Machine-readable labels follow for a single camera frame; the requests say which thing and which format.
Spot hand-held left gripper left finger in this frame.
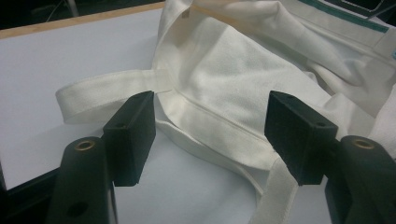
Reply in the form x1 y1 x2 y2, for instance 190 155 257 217
102 90 157 188

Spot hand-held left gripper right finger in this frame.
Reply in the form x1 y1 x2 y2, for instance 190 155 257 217
263 90 340 187

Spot white patterned canvas tote bag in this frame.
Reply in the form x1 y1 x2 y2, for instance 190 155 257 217
55 0 396 224

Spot wooden table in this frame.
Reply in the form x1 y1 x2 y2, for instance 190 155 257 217
0 1 166 40

